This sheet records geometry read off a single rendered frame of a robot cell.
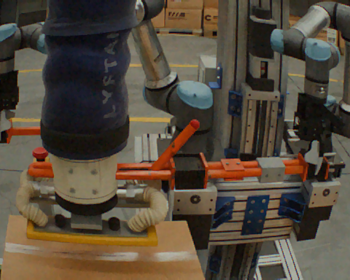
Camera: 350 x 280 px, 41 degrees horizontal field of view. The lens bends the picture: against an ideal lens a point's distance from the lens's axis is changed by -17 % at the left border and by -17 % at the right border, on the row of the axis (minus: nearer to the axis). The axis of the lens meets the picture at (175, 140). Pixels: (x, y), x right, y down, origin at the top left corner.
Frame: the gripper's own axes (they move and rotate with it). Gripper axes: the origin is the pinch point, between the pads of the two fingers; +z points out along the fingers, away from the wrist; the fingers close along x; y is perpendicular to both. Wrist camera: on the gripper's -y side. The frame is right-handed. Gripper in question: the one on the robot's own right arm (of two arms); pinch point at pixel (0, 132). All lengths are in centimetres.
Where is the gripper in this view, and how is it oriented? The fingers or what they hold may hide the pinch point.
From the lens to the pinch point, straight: 156.8
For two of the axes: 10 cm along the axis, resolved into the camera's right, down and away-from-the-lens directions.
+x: -1.4, -4.0, 9.1
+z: -0.5, 9.2, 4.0
